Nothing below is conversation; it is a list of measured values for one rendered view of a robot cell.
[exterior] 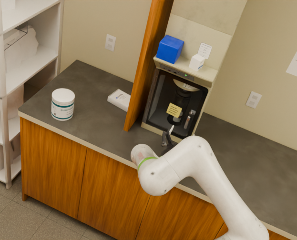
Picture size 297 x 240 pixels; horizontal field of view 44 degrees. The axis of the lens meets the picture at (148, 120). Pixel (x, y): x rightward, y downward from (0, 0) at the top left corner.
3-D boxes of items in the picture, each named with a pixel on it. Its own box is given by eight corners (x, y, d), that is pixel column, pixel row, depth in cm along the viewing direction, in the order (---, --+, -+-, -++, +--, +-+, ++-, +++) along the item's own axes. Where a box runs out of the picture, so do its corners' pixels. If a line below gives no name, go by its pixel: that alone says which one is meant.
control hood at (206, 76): (156, 64, 200) (160, 47, 194) (212, 86, 195) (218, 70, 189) (148, 73, 192) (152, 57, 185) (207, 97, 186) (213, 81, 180)
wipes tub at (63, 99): (58, 104, 231) (59, 85, 221) (76, 112, 228) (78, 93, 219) (46, 115, 221) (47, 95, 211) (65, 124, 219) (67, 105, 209)
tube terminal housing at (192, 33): (154, 105, 249) (185, -3, 200) (199, 124, 244) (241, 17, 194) (140, 126, 231) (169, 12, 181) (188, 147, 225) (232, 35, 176)
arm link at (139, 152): (151, 191, 146) (171, 171, 146) (131, 171, 144) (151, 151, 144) (140, 169, 182) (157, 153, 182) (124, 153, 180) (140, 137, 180)
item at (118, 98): (117, 93, 251) (118, 88, 249) (137, 104, 247) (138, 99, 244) (107, 101, 243) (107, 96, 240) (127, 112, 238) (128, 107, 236)
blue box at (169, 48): (162, 49, 193) (166, 34, 187) (179, 56, 191) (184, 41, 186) (155, 57, 186) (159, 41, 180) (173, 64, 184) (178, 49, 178)
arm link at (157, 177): (184, 185, 128) (165, 158, 126) (155, 207, 128) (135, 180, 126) (174, 173, 146) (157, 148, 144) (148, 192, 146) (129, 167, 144)
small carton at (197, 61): (193, 63, 189) (197, 53, 185) (201, 68, 187) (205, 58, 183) (188, 66, 185) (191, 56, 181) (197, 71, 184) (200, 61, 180)
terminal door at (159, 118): (143, 121, 227) (157, 67, 201) (189, 141, 222) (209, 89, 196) (142, 122, 226) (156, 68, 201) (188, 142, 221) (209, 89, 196)
